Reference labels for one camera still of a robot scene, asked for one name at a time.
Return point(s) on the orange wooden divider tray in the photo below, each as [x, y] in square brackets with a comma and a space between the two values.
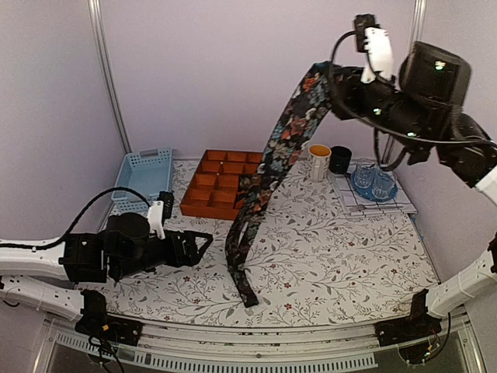
[215, 189]

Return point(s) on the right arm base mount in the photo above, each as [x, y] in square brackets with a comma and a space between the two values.
[417, 324]

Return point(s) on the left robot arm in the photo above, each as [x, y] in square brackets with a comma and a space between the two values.
[23, 264]

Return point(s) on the left aluminium frame post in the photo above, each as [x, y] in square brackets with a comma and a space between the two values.
[96, 19]

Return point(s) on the clear drinking glass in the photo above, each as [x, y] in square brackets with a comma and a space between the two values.
[364, 173]
[383, 184]

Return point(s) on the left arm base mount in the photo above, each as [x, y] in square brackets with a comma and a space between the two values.
[95, 321]

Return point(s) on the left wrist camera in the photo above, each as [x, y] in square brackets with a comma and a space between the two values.
[158, 212]

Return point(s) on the aluminium front rail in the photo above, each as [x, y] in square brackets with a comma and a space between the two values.
[173, 347]

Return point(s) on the aluminium frame post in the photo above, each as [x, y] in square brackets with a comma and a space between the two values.
[96, 19]
[418, 18]

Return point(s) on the right aluminium frame post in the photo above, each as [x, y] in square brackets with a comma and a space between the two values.
[418, 18]

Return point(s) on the floral patterned tablecloth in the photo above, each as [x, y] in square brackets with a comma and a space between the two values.
[310, 265]

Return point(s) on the light blue plastic basket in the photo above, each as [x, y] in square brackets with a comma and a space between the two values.
[148, 173]

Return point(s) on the clear drinking glass left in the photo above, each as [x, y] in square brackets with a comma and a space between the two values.
[364, 173]

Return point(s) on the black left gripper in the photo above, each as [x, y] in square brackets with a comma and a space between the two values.
[192, 257]

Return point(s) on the blue glass tray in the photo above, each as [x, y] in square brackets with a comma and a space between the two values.
[366, 193]

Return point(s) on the white checked dish towel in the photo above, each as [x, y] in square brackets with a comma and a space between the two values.
[355, 205]

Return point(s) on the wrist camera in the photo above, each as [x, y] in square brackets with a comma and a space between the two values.
[374, 42]
[158, 212]

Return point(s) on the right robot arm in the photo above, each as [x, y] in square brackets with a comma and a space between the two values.
[438, 80]

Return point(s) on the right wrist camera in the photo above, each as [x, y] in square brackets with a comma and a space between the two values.
[374, 42]

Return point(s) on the white mug yellow inside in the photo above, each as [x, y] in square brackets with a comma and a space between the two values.
[319, 157]

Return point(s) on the dark floral necktie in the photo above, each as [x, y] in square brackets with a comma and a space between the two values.
[300, 119]

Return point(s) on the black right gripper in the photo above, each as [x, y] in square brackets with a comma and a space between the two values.
[345, 106]

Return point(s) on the dark green mug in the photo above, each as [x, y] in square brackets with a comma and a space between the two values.
[340, 159]

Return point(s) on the clear drinking glass right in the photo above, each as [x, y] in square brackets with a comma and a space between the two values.
[383, 184]

